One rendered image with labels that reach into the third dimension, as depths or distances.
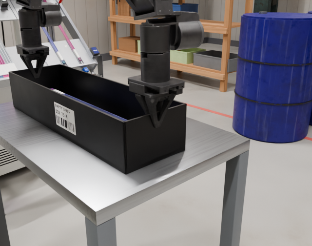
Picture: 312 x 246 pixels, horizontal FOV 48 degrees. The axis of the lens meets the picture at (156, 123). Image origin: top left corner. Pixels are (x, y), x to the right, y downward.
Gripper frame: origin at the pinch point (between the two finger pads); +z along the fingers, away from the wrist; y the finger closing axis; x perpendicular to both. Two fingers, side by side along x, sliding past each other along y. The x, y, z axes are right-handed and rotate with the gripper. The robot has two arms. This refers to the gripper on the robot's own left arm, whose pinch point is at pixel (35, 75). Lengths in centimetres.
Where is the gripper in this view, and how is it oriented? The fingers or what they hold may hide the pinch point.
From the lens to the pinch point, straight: 119.1
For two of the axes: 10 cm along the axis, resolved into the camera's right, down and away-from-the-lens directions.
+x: -7.5, 2.4, -6.2
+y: -6.7, -2.8, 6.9
